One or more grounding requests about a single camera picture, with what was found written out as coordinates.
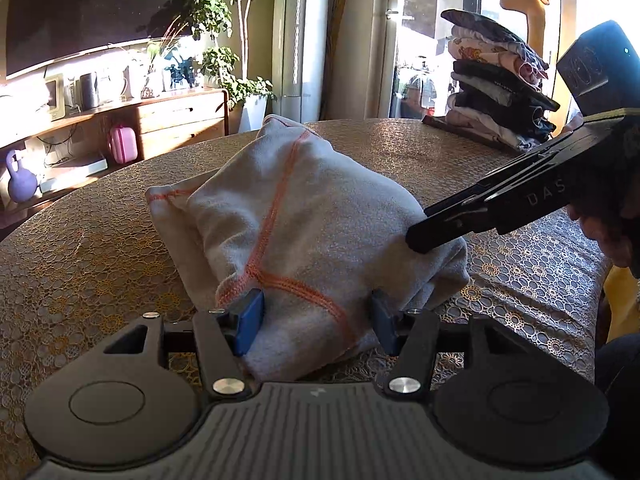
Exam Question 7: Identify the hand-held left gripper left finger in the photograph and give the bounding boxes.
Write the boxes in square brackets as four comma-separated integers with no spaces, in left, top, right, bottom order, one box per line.
[101,289,266,402]

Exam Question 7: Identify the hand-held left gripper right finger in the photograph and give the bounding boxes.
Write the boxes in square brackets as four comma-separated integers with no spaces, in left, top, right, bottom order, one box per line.
[371,290,528,402]

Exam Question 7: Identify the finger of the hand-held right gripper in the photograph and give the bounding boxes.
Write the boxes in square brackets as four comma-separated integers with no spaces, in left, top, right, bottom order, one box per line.
[405,179,502,255]

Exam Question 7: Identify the white fleece top orange seams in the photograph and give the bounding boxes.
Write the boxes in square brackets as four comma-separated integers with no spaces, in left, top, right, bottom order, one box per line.
[145,115,471,384]

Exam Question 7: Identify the stack of folded clothes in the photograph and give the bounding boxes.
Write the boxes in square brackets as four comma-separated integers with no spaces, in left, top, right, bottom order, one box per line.
[422,8,562,155]

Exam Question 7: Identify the person's right hand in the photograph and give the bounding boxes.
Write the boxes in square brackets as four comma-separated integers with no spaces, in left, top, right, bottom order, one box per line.
[569,182,640,279]

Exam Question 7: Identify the yellow wooden chair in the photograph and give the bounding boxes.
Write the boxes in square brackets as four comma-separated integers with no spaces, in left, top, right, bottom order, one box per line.
[602,262,640,344]

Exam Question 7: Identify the yellow giraffe toy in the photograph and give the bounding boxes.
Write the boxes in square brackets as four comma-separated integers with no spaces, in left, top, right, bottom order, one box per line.
[500,0,552,69]

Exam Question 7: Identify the lace-covered round table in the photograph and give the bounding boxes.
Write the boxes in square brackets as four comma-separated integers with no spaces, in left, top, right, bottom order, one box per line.
[0,119,614,480]

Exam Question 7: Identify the person's dark pants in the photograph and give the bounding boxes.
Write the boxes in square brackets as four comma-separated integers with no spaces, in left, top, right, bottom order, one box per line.
[592,335,640,412]

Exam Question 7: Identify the white plant pot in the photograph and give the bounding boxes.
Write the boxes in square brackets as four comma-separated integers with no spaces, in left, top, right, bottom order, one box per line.
[239,92,270,134]

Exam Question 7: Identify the wooden TV cabinet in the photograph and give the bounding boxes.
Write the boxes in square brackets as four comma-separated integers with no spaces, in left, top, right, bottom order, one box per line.
[0,87,231,216]

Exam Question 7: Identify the beige curtain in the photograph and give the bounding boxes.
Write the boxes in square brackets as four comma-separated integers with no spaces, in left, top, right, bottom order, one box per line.
[325,0,371,121]

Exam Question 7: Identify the pink case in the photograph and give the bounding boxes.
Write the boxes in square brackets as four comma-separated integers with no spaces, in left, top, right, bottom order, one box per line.
[108,125,139,165]

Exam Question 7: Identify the white flat box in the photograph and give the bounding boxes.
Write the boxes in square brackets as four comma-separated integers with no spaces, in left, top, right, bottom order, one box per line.
[39,156,109,194]

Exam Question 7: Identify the white standing air conditioner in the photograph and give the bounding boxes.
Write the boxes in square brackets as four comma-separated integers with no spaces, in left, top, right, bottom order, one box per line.
[272,0,331,121]

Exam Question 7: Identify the green houseplant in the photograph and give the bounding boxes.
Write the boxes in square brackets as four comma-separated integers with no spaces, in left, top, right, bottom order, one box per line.
[145,0,279,111]

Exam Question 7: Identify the purple kettlebell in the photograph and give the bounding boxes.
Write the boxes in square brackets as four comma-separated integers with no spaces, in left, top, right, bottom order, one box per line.
[5,149,41,205]

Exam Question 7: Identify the grey cylinder speaker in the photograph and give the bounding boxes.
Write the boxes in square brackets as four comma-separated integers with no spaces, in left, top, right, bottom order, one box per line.
[79,72,100,110]

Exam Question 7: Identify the black television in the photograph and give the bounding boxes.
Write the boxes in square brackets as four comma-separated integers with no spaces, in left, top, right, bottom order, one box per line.
[4,0,209,81]

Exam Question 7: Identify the white photo frame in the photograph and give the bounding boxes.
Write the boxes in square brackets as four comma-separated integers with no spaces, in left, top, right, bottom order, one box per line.
[42,74,67,122]

